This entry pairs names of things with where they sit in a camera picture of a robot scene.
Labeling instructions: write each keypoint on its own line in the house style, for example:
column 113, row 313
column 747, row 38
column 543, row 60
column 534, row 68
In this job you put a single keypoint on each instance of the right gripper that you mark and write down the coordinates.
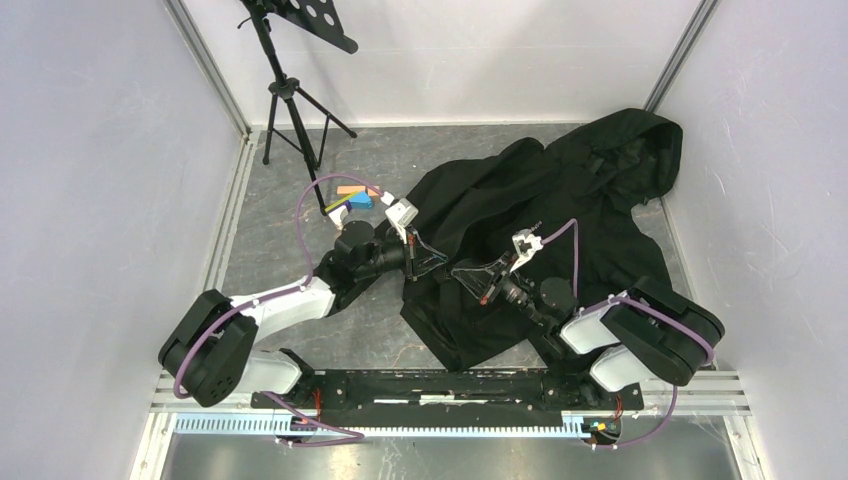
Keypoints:
column 478, row 280

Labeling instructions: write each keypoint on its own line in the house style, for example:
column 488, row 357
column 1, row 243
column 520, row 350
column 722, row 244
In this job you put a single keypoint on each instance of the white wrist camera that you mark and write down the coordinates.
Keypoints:
column 400, row 212
column 526, row 245

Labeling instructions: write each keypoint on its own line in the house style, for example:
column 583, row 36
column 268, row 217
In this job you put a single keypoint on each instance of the blue wooden block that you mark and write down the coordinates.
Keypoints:
column 360, row 201

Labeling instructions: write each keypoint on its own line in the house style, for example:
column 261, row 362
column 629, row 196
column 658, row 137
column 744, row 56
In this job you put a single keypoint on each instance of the yellow green stick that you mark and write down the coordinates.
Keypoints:
column 341, row 203

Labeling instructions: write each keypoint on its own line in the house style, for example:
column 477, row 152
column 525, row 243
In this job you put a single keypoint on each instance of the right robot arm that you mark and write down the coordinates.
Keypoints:
column 645, row 331

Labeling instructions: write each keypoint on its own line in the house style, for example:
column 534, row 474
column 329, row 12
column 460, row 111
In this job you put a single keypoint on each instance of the orange wooden block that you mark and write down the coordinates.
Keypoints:
column 344, row 190

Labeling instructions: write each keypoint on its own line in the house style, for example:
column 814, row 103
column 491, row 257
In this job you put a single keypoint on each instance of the black music stand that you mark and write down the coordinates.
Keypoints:
column 320, row 19

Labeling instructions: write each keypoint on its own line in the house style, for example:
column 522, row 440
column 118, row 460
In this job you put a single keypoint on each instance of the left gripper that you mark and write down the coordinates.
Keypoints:
column 410, row 255

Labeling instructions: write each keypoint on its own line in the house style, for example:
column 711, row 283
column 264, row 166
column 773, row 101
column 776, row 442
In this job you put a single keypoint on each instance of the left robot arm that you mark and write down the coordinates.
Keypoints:
column 211, row 353

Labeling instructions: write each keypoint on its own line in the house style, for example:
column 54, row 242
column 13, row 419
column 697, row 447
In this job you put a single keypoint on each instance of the white purple toy piece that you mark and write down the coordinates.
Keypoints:
column 338, row 215

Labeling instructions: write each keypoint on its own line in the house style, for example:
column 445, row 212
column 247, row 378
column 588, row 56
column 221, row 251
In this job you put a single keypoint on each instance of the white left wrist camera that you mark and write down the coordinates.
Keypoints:
column 400, row 212

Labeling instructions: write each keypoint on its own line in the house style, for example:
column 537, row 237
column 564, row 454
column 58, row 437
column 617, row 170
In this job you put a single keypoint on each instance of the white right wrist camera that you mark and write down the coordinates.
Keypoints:
column 526, row 245

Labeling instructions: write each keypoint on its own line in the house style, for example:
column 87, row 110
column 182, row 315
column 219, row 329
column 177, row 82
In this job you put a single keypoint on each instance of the black hooded jacket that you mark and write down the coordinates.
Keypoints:
column 577, row 192

